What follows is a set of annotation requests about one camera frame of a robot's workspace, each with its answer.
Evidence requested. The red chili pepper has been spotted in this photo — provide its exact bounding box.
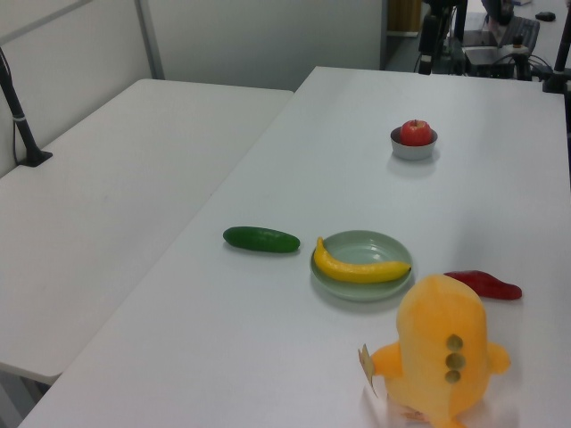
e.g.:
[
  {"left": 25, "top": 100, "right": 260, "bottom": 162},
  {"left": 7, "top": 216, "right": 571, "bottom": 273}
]
[{"left": 443, "top": 269, "right": 523, "bottom": 301}]

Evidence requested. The dark equipment box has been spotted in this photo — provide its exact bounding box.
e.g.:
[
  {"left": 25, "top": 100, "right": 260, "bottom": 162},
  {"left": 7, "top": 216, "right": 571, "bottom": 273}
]
[{"left": 461, "top": 44, "right": 518, "bottom": 79}]

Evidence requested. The dark green cucumber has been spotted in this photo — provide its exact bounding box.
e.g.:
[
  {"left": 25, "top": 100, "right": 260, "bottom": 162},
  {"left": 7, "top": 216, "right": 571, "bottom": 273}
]
[{"left": 222, "top": 226, "right": 302, "bottom": 255}]

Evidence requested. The yellow plush toy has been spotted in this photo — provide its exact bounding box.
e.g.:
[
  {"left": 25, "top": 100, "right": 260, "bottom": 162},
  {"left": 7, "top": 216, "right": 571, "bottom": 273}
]
[{"left": 369, "top": 274, "right": 511, "bottom": 428}]

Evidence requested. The small grey bowl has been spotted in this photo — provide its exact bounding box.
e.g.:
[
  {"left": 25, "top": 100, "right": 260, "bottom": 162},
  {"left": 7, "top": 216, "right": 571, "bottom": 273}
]
[{"left": 390, "top": 126, "right": 439, "bottom": 161}]

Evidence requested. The black camera pole with base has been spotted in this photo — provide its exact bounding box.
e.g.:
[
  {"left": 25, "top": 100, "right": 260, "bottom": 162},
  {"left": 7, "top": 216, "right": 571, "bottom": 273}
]
[{"left": 0, "top": 46, "right": 54, "bottom": 168}]

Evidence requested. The grey partition frame post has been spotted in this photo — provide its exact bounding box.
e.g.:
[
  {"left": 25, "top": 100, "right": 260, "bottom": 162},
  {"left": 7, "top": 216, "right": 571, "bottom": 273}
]
[{"left": 134, "top": 0, "right": 165, "bottom": 80}]

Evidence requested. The yellow banana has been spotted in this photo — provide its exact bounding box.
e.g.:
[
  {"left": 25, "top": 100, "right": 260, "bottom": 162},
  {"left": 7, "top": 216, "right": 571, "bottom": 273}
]
[{"left": 312, "top": 236, "right": 412, "bottom": 284}]

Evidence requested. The red apple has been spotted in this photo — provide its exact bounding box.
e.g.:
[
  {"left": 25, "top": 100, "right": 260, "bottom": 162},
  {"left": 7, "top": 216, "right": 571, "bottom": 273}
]
[{"left": 399, "top": 118, "right": 433, "bottom": 147}]

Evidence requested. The pale green round plate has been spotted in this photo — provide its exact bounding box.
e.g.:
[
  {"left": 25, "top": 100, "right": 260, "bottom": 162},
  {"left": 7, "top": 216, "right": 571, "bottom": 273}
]
[{"left": 310, "top": 228, "right": 414, "bottom": 303}]

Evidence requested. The brown paper toy tag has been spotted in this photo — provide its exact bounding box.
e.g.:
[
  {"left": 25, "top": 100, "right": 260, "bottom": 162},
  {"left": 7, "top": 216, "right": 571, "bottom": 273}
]
[{"left": 357, "top": 342, "right": 380, "bottom": 398}]

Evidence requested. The black clamp stand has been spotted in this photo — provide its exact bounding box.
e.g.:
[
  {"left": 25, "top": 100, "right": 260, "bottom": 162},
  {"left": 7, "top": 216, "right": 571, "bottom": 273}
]
[{"left": 541, "top": 26, "right": 571, "bottom": 94}]

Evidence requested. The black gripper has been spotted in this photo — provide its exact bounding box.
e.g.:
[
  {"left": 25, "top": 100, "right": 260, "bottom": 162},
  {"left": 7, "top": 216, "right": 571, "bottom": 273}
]
[{"left": 418, "top": 14, "right": 442, "bottom": 75}]

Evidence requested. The black keyboard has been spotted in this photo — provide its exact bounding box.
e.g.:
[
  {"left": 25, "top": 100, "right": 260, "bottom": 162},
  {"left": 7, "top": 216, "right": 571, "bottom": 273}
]
[{"left": 506, "top": 19, "right": 542, "bottom": 51}]

